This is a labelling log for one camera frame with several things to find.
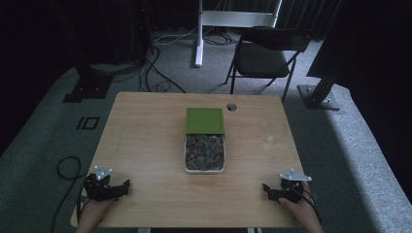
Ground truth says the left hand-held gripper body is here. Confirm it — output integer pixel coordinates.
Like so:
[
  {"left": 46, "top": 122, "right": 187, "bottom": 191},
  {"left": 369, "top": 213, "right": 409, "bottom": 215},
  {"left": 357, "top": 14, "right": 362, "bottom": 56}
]
[{"left": 83, "top": 165, "right": 123, "bottom": 202}]

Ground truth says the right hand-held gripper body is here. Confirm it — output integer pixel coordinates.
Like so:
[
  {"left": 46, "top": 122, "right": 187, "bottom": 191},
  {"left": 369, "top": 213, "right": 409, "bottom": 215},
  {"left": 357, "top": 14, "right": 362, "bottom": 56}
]
[{"left": 275, "top": 168, "right": 313, "bottom": 205}]

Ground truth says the person's left hand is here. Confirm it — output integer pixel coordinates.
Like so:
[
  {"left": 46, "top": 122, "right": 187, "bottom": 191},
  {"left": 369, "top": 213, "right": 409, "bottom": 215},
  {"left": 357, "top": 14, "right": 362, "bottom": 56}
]
[{"left": 75, "top": 197, "right": 117, "bottom": 233}]

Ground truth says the person's right hand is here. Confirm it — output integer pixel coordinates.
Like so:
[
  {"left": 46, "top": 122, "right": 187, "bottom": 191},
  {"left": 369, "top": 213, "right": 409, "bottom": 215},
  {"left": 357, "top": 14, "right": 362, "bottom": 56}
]
[{"left": 277, "top": 181, "right": 321, "bottom": 233}]

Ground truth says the white rectangular box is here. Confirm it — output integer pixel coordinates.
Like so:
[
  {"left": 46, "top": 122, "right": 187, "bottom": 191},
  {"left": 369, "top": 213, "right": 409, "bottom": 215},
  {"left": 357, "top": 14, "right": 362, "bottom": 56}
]
[{"left": 184, "top": 133, "right": 227, "bottom": 175}]

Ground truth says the pile of dark small pieces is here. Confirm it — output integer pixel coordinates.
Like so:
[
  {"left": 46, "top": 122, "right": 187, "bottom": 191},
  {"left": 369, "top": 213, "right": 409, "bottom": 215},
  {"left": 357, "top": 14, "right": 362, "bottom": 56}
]
[{"left": 186, "top": 134, "right": 225, "bottom": 171}]

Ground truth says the green box lid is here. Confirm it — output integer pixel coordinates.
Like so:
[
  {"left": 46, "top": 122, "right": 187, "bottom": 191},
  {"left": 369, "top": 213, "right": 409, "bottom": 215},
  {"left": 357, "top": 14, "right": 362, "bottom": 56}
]
[{"left": 185, "top": 107, "right": 225, "bottom": 136}]

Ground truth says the black stand with flat base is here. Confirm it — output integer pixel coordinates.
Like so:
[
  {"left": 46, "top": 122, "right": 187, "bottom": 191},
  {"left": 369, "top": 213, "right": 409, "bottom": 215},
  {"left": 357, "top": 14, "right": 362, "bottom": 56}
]
[{"left": 61, "top": 0, "right": 115, "bottom": 105}]

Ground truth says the black folding chair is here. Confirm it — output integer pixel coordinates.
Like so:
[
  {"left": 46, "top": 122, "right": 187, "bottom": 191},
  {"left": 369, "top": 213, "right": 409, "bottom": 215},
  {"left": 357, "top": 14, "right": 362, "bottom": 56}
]
[{"left": 224, "top": 25, "right": 311, "bottom": 103}]

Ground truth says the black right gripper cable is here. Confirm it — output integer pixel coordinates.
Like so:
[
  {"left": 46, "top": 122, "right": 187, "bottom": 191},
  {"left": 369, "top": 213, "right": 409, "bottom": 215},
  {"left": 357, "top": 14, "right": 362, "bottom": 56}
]
[{"left": 300, "top": 187, "right": 324, "bottom": 225}]

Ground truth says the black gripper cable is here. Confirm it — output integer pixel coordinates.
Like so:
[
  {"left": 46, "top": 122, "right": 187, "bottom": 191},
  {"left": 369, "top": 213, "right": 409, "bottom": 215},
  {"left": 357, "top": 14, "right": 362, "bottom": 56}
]
[
  {"left": 50, "top": 155, "right": 89, "bottom": 233},
  {"left": 300, "top": 187, "right": 324, "bottom": 225}
]

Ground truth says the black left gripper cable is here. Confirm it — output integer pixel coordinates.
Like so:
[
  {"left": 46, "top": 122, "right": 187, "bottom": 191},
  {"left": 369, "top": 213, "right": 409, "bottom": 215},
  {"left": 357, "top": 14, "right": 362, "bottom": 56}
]
[{"left": 50, "top": 155, "right": 89, "bottom": 233}]

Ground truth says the black post with grey base plate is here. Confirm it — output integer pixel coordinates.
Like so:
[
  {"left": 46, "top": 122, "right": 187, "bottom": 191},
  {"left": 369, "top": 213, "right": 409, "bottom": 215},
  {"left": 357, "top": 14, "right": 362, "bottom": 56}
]
[{"left": 296, "top": 0, "right": 346, "bottom": 112}]

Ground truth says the black floor cable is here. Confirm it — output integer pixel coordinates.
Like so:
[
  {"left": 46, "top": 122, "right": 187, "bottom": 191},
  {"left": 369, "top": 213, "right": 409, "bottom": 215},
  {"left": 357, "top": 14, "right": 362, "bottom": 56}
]
[{"left": 138, "top": 46, "right": 188, "bottom": 95}]

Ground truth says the bundle of dark floor cables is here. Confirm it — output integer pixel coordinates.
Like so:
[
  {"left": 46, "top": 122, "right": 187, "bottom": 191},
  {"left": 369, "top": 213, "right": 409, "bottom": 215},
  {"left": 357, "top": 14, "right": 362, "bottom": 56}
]
[{"left": 89, "top": 59, "right": 146, "bottom": 83}]

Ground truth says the white floor cable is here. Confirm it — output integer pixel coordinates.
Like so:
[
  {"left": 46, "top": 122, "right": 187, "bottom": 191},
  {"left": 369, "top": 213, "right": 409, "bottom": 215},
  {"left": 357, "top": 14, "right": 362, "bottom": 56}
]
[{"left": 153, "top": 26, "right": 199, "bottom": 47}]

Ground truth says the white metal desk frame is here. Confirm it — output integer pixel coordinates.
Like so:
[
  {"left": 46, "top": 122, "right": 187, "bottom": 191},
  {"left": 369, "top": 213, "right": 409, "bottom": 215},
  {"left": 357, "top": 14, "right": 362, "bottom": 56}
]
[{"left": 193, "top": 0, "right": 284, "bottom": 68}]

